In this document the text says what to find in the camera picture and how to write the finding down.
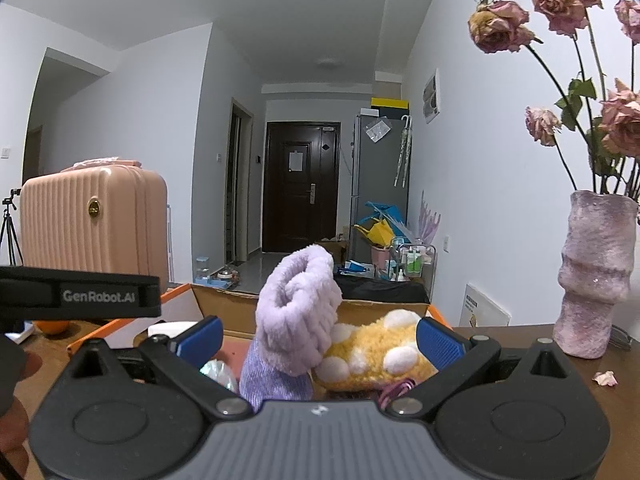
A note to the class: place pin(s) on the pink satin scrunchie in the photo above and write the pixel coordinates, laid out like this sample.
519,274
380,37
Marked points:
392,392

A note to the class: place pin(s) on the orange fruit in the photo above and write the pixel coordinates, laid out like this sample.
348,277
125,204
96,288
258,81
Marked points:
52,328

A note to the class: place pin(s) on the dark brown entrance door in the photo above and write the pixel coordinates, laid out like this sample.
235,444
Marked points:
299,206

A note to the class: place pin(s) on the lilac fluffy sock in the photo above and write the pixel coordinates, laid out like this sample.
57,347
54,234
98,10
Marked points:
296,311

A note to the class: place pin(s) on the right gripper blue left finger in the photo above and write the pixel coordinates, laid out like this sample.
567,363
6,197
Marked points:
200,342

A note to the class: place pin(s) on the brown cardboard box on floor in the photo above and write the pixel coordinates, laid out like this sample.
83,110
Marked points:
337,248

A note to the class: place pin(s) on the black camera tripod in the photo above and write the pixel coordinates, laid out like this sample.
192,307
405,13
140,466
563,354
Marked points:
8,235

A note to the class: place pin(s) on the red cardboard box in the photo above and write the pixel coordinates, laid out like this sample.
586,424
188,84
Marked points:
192,302

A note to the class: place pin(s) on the white electrical panel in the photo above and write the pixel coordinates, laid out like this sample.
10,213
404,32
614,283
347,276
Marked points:
431,98

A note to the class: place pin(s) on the pink ribbed suitcase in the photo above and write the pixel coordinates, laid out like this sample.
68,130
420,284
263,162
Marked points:
102,215

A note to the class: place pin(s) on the yellow black box on fridge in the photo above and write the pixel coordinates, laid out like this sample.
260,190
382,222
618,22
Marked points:
391,108

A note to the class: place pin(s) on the yellow bag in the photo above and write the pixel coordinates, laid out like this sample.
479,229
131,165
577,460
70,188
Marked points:
380,233

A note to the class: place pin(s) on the purple textured vase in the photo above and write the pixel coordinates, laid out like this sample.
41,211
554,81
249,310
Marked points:
597,261

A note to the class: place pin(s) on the purple knitted pouch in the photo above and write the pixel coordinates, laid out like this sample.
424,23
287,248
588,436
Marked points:
260,382

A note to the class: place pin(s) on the dried pink rose bouquet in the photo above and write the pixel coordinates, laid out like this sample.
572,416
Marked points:
603,111

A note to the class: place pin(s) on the white flat box by wall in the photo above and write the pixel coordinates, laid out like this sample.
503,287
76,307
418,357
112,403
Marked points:
480,311

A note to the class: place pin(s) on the white translucent plastic bag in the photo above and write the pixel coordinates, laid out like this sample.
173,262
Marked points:
220,372

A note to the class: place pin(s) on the folded umbrella on fridge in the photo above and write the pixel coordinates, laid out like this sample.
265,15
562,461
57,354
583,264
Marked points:
403,161

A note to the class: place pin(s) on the black cloth on chair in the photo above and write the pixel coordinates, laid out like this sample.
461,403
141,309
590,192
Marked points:
365,289

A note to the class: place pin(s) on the fallen pink petal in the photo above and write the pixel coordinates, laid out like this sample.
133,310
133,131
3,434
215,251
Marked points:
605,379

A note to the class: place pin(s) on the metal wire trolley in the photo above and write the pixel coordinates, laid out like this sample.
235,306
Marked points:
412,262

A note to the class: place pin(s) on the person's left hand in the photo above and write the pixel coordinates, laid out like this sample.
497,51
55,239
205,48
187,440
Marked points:
16,365

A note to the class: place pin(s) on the yellow plush paw toy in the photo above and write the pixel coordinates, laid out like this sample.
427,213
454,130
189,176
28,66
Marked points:
374,356

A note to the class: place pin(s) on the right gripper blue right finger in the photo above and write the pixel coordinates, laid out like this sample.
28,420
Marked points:
440,345

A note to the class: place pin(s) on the grey refrigerator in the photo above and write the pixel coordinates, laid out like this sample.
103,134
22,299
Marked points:
375,153

